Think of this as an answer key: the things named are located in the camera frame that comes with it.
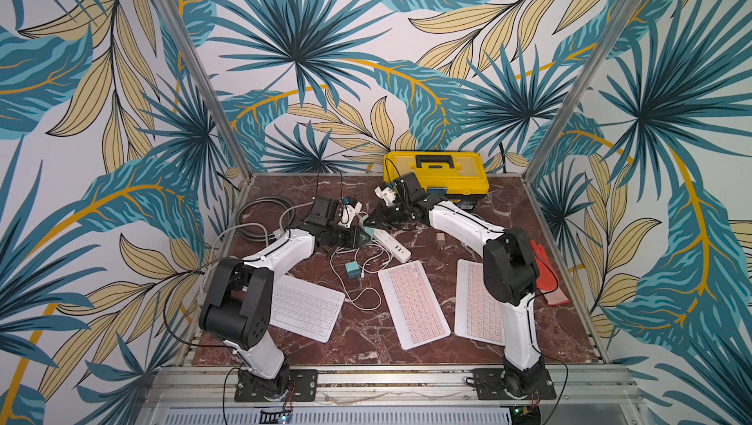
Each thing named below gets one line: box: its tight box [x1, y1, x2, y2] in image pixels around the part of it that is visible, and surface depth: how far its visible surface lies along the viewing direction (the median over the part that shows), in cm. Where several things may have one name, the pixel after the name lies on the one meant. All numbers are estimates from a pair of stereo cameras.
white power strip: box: [373, 228, 412, 264], surface depth 99 cm
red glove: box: [529, 239, 571, 307], surface depth 93 cm
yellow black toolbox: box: [383, 151, 491, 212], surface depth 100 cm
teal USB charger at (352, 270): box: [344, 260, 362, 280], surface depth 94 cm
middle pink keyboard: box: [377, 260, 452, 351], surface depth 88 cm
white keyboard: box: [269, 274, 346, 344], surface depth 87 cm
